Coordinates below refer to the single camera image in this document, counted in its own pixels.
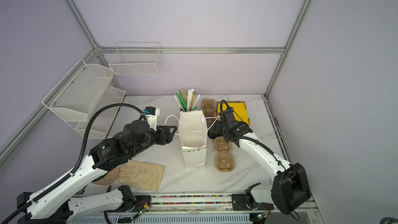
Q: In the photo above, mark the pulp two-cup carrier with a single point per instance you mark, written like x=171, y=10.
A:
x=224, y=161

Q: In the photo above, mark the white wire basket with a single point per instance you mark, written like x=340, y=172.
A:
x=136, y=58

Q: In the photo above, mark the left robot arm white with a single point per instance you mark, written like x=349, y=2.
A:
x=56, y=204

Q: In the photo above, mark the beige work glove left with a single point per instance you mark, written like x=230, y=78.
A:
x=141, y=175

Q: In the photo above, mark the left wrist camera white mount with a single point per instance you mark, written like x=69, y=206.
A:
x=151, y=114

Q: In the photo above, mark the aluminium frame profiles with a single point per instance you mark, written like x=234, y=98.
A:
x=15, y=143

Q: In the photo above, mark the green wrapped straw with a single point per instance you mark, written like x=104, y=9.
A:
x=181, y=98

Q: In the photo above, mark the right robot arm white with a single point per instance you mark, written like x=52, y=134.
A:
x=290, y=187

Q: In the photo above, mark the cardboard box yellow napkins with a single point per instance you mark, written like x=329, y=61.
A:
x=240, y=111

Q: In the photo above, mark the cartoon animal paper gift bag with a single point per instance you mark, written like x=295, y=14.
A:
x=193, y=135

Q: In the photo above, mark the white mesh shelf upper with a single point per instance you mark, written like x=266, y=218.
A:
x=75, y=97

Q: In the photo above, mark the kraft bowl with green plant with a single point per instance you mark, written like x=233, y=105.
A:
x=108, y=179

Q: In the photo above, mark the white mesh shelf lower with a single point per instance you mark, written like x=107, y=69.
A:
x=103, y=123

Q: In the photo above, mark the white mesh shelf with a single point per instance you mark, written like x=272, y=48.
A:
x=103, y=123
x=75, y=97

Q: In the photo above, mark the stacked pulp cup carriers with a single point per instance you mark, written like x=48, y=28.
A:
x=208, y=107

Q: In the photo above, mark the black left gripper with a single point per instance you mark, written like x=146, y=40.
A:
x=164, y=129

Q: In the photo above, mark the black plastic cup lids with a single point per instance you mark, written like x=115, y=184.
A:
x=215, y=131

